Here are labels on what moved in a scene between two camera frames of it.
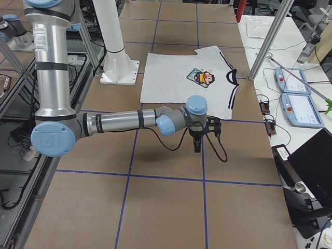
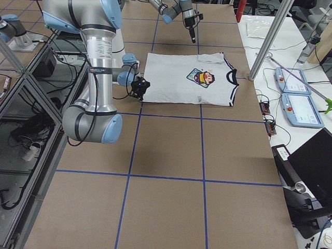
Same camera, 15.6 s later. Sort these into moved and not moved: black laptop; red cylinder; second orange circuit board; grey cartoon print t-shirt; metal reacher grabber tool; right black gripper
Moved: grey cartoon print t-shirt; right black gripper
Not moved: metal reacher grabber tool; black laptop; second orange circuit board; red cylinder
